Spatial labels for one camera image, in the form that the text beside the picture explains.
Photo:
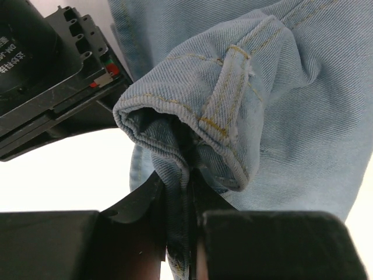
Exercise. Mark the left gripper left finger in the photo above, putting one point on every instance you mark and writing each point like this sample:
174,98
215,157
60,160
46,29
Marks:
125,241

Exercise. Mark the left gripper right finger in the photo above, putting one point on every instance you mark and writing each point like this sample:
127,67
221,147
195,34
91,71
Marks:
230,244

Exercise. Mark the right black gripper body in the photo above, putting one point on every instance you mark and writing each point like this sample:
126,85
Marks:
59,77

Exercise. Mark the blue denim skirt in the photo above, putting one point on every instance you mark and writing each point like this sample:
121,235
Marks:
270,100

